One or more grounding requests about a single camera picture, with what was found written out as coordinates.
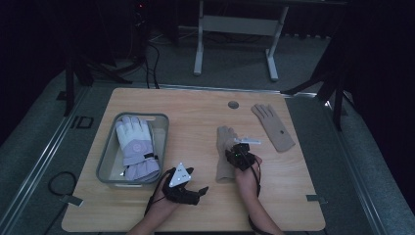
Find black hanging cables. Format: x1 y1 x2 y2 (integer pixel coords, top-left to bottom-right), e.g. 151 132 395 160
143 40 161 90

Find grey tape piece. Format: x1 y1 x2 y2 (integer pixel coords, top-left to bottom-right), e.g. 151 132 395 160
62 194 84 208

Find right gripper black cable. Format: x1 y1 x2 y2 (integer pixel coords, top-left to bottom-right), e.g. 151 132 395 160
247 162 275 235

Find purple and white ski glove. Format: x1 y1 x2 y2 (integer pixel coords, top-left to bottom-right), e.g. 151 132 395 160
115 115 161 182

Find white metal desk frame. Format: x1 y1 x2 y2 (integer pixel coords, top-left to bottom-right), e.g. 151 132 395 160
193 0 290 82

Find plain beige glove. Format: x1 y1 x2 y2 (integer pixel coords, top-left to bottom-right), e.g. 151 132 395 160
215 125 240 184

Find person's right hand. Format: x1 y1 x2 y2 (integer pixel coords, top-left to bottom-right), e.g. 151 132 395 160
234 155 263 199

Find person's left hand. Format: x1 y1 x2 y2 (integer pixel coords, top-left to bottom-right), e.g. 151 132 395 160
152 186 179 213

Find black cable loop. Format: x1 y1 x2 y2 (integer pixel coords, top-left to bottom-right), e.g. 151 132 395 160
47 170 78 198

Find grey plastic bin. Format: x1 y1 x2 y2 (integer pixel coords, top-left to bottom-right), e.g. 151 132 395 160
96 112 170 189

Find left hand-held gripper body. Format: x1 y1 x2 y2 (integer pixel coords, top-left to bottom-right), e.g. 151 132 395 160
161 162 201 207

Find small grey tape strip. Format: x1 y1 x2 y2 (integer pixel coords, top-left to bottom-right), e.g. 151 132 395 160
305 194 328 205

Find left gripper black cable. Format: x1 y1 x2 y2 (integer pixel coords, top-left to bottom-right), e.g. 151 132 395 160
144 167 175 217

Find beige glove with dark dot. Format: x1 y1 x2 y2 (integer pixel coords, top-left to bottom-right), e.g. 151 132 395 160
251 103 297 154

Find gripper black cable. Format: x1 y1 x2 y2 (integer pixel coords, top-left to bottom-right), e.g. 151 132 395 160
144 167 175 217
247 162 275 235

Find black tripod stand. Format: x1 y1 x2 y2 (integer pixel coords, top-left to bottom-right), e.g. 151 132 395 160
281 19 351 132
62 0 135 118

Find black device with red light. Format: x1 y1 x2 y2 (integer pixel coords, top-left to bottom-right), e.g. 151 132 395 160
132 0 152 67

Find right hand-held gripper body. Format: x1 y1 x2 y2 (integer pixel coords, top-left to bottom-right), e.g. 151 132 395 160
224 136 262 172

